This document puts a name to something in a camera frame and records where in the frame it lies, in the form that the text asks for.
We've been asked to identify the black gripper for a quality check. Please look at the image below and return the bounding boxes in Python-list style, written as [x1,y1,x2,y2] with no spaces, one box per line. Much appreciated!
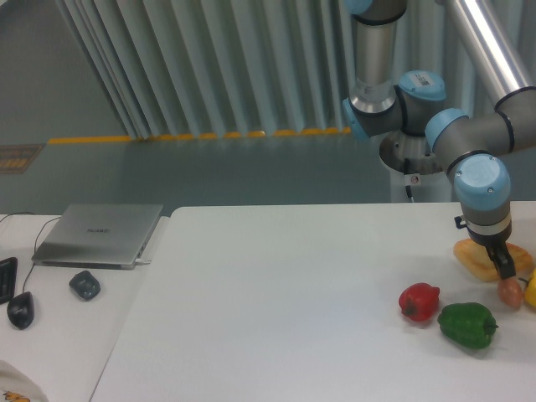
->
[454,214,516,280]

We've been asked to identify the golden triangular bread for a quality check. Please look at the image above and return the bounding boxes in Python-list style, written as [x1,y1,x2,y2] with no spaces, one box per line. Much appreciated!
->
[453,239,534,282]

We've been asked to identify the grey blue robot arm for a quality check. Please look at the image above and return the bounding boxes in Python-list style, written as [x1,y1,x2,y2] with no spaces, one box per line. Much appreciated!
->
[343,1,535,279]

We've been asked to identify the brown egg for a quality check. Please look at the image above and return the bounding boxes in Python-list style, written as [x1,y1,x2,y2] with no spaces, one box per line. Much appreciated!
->
[497,277,523,310]

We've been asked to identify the yellow bell pepper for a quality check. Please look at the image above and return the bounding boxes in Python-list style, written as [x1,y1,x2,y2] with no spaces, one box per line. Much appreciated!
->
[518,271,536,308]

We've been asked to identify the green bell pepper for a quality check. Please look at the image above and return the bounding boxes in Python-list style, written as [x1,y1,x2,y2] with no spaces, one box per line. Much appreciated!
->
[437,302,498,350]

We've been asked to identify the red bell pepper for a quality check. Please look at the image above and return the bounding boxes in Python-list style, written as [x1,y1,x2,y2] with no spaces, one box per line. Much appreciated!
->
[399,282,441,322]

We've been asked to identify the silver closed laptop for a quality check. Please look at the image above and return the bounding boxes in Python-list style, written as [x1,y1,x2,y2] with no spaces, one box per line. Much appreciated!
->
[32,204,162,270]

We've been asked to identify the small dark grey case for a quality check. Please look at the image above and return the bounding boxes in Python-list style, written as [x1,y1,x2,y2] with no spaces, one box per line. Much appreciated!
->
[69,271,101,302]

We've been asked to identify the black computer mouse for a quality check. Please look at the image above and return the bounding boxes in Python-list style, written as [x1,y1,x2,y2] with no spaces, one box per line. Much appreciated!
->
[7,291,34,330]

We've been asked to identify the black keyboard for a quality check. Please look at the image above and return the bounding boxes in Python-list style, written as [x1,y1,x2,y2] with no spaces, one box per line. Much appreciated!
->
[0,257,18,305]

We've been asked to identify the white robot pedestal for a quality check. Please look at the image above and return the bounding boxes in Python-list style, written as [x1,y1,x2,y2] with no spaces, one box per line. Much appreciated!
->
[379,131,452,203]

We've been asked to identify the black base cable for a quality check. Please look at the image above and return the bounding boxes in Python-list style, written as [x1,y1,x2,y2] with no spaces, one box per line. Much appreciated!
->
[403,157,415,204]

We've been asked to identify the black mouse cable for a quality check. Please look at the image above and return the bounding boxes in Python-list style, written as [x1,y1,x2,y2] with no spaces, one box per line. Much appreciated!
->
[0,211,63,295]

